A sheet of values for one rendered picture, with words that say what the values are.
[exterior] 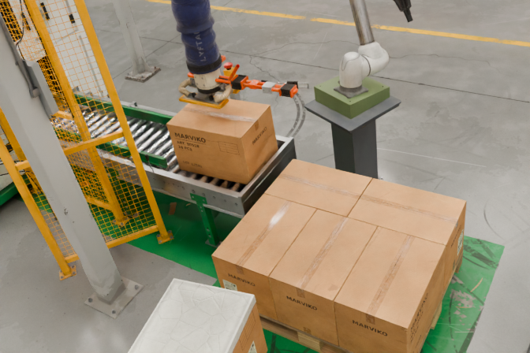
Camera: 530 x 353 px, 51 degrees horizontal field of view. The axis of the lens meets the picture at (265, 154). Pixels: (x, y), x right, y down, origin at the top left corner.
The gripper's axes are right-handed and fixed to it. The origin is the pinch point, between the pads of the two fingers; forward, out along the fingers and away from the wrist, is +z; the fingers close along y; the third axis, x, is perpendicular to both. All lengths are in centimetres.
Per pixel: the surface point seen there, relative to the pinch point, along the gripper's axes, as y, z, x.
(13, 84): -55, -40, -210
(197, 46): -64, -31, -104
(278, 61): -304, -27, 83
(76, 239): -114, 50, -207
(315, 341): -39, 155, -116
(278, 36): -348, -60, 122
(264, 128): -87, 31, -72
